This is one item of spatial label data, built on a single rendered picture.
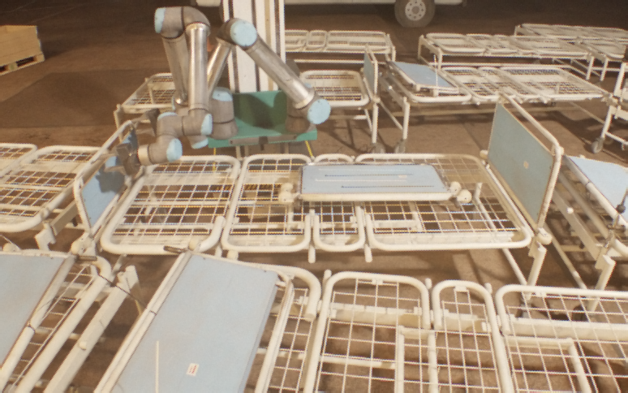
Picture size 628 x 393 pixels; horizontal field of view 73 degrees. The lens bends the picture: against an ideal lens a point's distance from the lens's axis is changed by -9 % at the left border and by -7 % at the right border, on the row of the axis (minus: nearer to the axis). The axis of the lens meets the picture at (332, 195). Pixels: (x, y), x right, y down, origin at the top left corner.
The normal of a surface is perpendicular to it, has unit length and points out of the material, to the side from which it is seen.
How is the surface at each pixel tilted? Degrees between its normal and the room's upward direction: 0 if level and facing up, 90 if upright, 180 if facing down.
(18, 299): 5
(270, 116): 90
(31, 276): 5
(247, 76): 90
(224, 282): 7
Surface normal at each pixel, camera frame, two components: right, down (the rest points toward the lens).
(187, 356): 0.14, -0.84
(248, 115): 0.20, 0.50
